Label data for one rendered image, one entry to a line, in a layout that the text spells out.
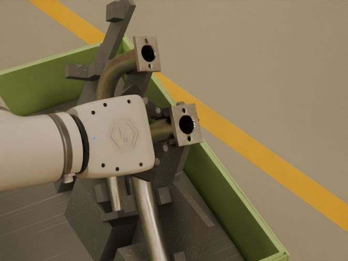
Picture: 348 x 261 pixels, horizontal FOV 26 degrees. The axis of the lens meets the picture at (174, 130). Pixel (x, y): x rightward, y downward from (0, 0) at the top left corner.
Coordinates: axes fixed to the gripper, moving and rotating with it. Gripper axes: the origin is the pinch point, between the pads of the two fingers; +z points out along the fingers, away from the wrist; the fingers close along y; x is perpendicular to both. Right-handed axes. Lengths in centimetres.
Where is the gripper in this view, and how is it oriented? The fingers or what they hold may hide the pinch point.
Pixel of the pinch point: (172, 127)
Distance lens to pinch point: 103.3
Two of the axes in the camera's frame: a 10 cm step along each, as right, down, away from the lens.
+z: 8.2, -1.4, 5.6
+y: -1.9, -9.8, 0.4
